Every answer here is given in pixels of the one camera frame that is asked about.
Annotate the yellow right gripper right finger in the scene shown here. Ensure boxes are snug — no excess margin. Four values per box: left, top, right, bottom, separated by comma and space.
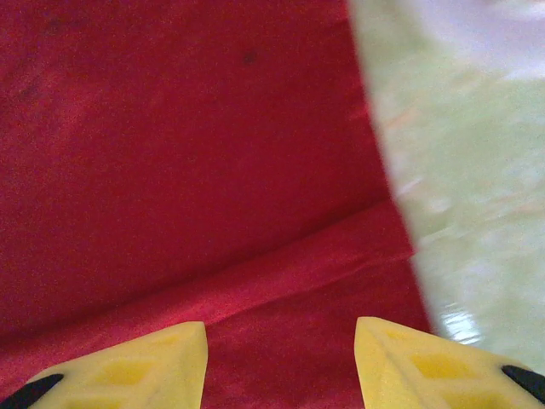
353, 316, 545, 409

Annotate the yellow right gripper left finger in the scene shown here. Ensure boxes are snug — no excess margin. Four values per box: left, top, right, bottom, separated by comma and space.
0, 321, 209, 409

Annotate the red t-shirt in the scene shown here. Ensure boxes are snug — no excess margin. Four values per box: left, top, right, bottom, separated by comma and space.
0, 0, 436, 409

